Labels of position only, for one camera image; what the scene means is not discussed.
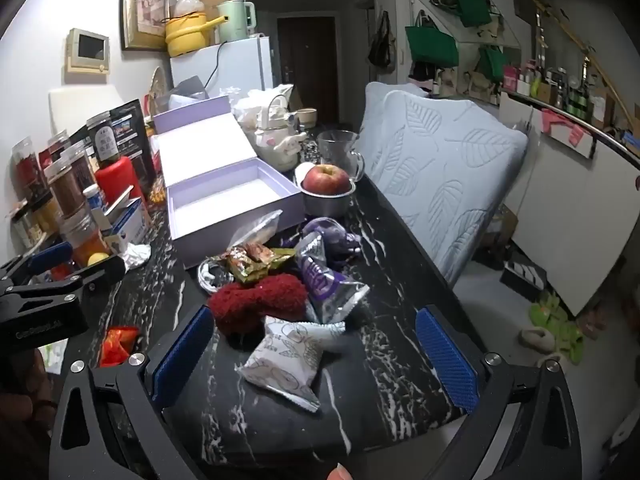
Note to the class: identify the yellow pot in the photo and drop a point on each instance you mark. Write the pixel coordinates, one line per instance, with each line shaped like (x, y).
(187, 35)

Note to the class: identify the white plastic bag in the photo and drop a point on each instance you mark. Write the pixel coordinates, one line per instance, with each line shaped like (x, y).
(255, 102)

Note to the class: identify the red orange snack packet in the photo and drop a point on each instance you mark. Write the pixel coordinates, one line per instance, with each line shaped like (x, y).
(117, 347)

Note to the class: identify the curved metal rail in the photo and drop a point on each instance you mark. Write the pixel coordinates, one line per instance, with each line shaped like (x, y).
(600, 132)

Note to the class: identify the red apple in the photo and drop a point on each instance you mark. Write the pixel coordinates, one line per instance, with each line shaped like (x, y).
(326, 179)

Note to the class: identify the white board panel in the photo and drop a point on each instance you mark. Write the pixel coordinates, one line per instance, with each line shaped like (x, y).
(565, 220)

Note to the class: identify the wall intercom panel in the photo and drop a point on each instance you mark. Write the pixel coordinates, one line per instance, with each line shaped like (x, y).
(89, 51)

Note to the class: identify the dark wooden door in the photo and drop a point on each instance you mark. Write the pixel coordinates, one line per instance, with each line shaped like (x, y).
(306, 70)

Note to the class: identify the dark hanging bag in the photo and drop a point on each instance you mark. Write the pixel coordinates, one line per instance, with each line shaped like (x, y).
(382, 45)

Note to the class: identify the glass cup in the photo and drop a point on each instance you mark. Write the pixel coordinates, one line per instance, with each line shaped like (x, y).
(342, 150)

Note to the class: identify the black striped box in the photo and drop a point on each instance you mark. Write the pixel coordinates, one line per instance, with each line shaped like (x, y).
(522, 280)

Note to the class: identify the crumpled white tissue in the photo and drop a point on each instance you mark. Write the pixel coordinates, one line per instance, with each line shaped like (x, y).
(136, 256)

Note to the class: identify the person's right hand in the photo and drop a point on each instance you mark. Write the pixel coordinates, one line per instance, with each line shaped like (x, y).
(342, 472)

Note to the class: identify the gold framed picture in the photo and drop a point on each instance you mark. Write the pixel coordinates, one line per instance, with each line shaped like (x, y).
(145, 5)

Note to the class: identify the large leaf pattern cushion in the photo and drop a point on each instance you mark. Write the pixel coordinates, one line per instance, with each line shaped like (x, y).
(450, 180)

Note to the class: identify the white fridge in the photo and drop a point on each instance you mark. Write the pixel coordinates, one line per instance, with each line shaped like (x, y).
(240, 67)

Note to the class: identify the beige wooden cup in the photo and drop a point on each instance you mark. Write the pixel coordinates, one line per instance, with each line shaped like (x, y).
(306, 117)

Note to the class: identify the round woven trivet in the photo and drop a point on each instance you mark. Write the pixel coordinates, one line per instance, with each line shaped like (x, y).
(159, 87)

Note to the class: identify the purple brocade tassel pouch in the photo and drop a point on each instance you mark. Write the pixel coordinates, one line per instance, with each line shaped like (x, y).
(332, 237)

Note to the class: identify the black printed box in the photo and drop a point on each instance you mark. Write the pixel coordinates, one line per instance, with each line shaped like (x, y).
(127, 130)

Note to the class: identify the group of spice jars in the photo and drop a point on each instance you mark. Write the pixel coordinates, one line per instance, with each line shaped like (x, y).
(65, 185)

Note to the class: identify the purple silver snack packet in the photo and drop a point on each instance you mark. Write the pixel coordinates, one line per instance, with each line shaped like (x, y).
(332, 290)
(310, 247)

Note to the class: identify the grey paper bag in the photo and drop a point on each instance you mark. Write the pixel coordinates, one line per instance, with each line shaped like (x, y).
(187, 90)

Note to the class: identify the clear plastic bag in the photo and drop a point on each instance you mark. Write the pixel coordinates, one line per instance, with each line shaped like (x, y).
(187, 5)

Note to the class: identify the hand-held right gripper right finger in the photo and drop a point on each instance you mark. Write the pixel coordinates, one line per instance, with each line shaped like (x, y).
(445, 360)

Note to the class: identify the pink cloth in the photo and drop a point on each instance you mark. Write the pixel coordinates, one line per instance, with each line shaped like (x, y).
(565, 127)

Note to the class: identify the clear zip bag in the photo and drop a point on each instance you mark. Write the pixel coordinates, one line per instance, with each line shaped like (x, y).
(257, 230)

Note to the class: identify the metal bowl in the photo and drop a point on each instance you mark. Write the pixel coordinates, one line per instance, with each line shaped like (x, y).
(327, 205)

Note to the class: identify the blue white carton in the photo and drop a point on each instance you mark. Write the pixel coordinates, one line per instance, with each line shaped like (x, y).
(127, 222)

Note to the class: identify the green slippers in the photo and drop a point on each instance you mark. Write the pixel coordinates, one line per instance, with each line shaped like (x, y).
(560, 330)

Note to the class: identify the purple gift box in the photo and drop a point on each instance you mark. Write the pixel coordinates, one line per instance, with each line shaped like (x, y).
(220, 200)

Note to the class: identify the row of cosmetic bottles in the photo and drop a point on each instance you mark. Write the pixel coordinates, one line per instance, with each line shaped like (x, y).
(555, 87)

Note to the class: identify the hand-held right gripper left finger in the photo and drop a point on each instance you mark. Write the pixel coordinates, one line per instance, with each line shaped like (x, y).
(182, 355)

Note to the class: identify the white patterned packet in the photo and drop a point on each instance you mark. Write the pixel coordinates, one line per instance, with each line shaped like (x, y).
(285, 360)

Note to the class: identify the red plastic container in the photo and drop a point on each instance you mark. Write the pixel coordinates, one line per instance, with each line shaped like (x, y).
(120, 180)

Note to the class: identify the white character teapot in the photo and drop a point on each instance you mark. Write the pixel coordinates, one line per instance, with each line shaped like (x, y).
(277, 140)

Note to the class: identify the green tote bag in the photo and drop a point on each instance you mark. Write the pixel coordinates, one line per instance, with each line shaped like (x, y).
(491, 62)
(470, 2)
(431, 45)

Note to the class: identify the small yellow fruit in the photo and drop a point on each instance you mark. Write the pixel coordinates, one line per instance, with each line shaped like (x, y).
(98, 259)

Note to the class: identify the green electric kettle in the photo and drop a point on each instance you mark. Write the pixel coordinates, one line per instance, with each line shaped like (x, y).
(235, 22)

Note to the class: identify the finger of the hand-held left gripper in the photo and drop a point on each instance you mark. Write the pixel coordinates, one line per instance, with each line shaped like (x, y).
(102, 271)
(50, 257)

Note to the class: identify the red fuzzy sock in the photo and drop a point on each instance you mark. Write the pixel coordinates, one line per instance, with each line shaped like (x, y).
(255, 300)

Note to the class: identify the beige slipper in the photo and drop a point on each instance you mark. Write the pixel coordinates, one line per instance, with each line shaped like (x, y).
(536, 340)

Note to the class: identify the person's left hand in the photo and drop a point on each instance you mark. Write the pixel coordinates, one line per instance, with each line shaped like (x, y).
(22, 377)

